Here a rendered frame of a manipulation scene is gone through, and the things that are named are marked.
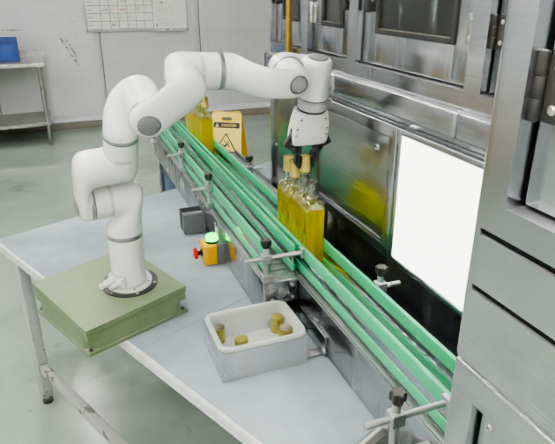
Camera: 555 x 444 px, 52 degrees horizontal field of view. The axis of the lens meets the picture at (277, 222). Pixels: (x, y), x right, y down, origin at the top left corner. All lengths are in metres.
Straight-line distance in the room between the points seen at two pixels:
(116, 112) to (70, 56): 5.91
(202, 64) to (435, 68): 0.51
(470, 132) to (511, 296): 0.62
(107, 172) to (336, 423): 0.79
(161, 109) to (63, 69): 6.05
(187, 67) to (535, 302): 0.93
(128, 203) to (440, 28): 0.86
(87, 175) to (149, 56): 5.99
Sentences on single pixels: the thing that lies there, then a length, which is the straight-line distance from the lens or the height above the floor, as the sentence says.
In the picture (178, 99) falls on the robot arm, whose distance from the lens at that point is 1.27.
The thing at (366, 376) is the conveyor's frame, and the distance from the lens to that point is 1.30.
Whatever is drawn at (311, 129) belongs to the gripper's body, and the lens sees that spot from 1.49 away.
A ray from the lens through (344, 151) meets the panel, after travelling 1.62.
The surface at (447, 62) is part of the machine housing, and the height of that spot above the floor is 1.47.
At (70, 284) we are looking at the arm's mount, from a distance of 1.71.
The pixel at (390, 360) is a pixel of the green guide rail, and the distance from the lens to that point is 1.22.
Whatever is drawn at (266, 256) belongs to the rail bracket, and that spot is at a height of 0.97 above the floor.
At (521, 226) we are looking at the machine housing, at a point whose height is 1.42.
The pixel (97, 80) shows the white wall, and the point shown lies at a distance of 7.34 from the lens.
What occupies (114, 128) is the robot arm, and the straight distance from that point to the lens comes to 1.39.
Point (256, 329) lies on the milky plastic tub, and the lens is 1.54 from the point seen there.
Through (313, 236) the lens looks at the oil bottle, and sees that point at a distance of 1.55.
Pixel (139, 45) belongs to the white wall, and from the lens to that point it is 7.34.
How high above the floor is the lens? 1.63
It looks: 23 degrees down
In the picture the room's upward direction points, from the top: straight up
